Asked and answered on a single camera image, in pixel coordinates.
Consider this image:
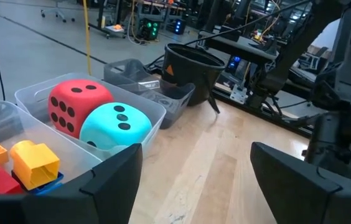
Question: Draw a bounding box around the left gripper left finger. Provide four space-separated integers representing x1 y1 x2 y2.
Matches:
0 142 144 224

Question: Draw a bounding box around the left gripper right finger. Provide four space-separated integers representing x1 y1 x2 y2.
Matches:
250 141 351 224

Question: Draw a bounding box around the blue curved toy block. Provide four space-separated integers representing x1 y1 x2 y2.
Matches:
11 170 65 196

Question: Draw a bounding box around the yellow toy block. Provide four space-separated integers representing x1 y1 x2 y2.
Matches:
9 139 62 192

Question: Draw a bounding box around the teal foam die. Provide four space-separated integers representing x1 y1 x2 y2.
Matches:
79 102 154 152

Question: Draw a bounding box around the red foam die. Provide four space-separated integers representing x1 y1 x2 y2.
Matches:
47 78 115 139

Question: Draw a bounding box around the clear plastic bin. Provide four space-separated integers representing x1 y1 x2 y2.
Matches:
0 100 103 200
103 58 196 130
14 72 167 162

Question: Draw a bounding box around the black side desk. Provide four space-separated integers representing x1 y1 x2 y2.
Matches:
199 26 279 66

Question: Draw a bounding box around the right clear plastic bin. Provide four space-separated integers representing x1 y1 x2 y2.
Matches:
103 58 196 130

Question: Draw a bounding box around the black bucket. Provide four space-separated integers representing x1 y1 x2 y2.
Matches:
162 42 227 107

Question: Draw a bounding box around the small equipment cart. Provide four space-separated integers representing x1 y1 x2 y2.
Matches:
100 22 127 40

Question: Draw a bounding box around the black computer with green lights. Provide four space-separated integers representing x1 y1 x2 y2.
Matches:
137 17 161 42

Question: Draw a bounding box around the office chair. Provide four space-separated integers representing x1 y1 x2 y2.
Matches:
39 0 77 24

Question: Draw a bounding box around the black device with blue lights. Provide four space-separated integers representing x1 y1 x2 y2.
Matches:
172 18 187 35

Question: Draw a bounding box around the white frame bracket plate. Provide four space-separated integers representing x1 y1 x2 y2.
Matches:
229 83 248 105

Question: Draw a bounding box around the yellow floor cable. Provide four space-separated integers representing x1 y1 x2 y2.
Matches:
82 0 93 77

